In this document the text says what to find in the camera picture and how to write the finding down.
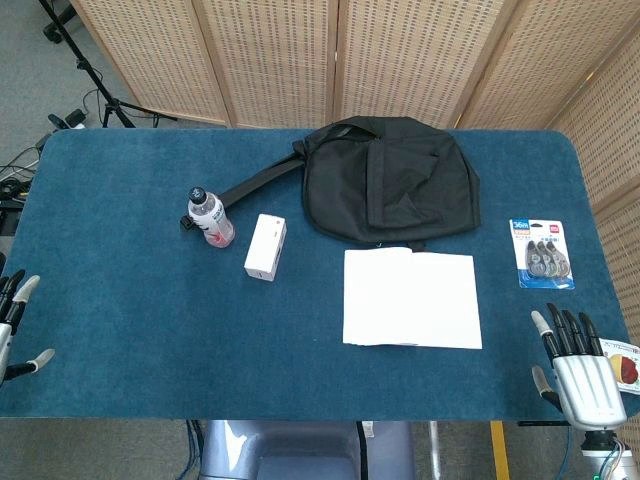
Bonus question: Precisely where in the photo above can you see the white cardboard product box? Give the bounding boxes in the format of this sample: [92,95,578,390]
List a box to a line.
[243,213,289,283]

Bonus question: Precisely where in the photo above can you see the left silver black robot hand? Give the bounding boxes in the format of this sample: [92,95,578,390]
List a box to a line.
[0,268,56,384]

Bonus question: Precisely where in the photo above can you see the black tripod stand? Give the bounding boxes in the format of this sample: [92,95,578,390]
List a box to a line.
[37,0,176,129]

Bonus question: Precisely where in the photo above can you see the white snack packet fruit print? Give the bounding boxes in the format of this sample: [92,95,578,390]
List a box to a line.
[598,337,640,395]

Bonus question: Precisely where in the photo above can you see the clear drink bottle black cap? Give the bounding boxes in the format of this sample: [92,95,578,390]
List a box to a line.
[187,186,235,249]

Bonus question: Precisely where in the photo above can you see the floor cable bundle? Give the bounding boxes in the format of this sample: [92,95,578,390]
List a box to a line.
[0,132,51,236]

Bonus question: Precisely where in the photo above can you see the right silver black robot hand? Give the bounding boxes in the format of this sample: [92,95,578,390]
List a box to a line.
[530,302,628,432]

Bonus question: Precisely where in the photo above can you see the blue cable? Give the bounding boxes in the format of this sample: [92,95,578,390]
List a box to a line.
[186,419,205,480]

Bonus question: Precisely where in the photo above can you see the black fabric shoulder bag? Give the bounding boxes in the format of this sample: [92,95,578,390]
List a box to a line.
[179,115,483,250]

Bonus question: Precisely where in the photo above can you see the black white power adapter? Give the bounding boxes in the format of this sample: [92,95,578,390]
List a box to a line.
[48,108,89,131]

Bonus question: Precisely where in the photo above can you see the woven rattan folding screen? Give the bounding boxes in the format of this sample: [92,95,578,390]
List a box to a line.
[69,0,640,351]

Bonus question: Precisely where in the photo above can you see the silver metal table leg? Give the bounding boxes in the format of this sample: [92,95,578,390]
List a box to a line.
[427,420,441,480]

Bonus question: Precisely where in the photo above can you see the blue felt table mat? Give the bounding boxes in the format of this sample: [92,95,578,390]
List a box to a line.
[0,128,634,421]

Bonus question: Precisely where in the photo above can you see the white lined paper notebook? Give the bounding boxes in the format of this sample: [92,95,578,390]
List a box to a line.
[341,246,484,351]

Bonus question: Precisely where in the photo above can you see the blue correction tape blister pack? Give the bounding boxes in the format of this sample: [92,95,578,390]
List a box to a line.
[508,218,576,291]

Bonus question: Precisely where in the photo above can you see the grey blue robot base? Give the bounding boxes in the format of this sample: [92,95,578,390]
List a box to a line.
[199,419,416,480]

